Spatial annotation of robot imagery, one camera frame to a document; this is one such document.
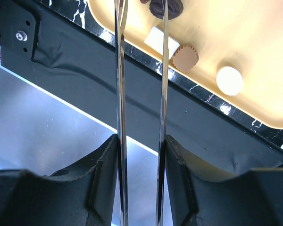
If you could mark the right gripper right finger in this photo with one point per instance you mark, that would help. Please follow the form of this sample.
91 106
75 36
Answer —
203 195

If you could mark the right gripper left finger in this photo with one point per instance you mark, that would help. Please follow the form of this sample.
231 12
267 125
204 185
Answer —
81 194

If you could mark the white rectangular chocolate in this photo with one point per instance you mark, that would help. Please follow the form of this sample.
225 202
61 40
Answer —
155 40

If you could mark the dark oval chocolate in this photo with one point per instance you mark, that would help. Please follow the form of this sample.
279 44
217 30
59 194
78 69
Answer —
175 8

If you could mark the white round chocolate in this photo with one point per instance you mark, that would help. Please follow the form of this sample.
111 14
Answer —
229 80

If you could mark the brown round chocolate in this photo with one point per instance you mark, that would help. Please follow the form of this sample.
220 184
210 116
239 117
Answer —
185 58

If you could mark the orange plastic tray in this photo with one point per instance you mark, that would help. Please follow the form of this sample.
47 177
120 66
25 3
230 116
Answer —
246 35

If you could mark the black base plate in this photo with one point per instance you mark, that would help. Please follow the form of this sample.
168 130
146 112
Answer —
40 44

